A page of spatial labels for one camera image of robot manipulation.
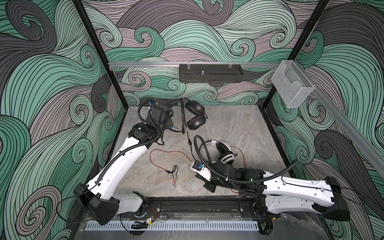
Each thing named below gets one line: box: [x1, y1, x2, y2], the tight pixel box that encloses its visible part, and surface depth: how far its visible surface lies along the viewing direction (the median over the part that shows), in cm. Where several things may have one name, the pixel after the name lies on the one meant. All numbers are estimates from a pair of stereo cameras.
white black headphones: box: [199, 140, 235, 165], surface depth 89 cm
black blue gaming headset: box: [179, 98, 208, 135], surface depth 70 cm
